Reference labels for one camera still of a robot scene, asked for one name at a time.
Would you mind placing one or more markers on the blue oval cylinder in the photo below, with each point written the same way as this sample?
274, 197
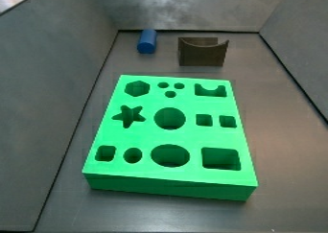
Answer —
146, 44

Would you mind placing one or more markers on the dark grey cradle fixture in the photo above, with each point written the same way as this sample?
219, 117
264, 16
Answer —
201, 51

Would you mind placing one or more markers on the green shape sorter block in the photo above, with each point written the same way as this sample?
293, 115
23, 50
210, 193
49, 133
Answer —
171, 140

